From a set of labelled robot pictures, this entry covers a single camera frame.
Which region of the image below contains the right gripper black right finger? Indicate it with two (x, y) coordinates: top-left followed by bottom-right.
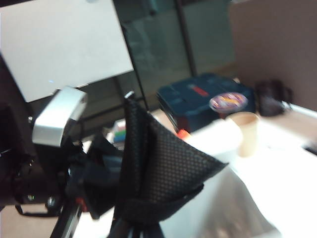
(135, 222), (165, 238)

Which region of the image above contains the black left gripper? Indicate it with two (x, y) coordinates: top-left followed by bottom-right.
(14, 135), (123, 238)

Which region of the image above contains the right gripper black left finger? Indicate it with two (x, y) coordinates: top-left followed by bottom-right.
(111, 218), (136, 238)

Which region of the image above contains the black face mask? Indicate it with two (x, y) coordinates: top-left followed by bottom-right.
(115, 98), (230, 224)

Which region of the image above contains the white grey mask box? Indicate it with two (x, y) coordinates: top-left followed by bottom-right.
(158, 119), (283, 238)

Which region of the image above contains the small green blue box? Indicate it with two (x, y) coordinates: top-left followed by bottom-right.
(112, 121), (127, 144)

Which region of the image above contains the dark cup at edge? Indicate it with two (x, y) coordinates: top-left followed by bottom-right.
(156, 73), (256, 133)

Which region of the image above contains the beige paper cup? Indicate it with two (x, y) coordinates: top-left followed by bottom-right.
(226, 112), (261, 158)

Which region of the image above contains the round colourful lid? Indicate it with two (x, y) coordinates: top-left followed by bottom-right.
(209, 92), (248, 111)

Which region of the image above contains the black pouch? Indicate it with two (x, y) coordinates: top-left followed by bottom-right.
(255, 79), (294, 117)

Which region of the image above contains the brown desk partition panel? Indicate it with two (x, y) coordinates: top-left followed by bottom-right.
(227, 0), (317, 112)

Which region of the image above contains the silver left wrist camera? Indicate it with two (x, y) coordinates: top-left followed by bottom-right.
(32, 86), (88, 147)

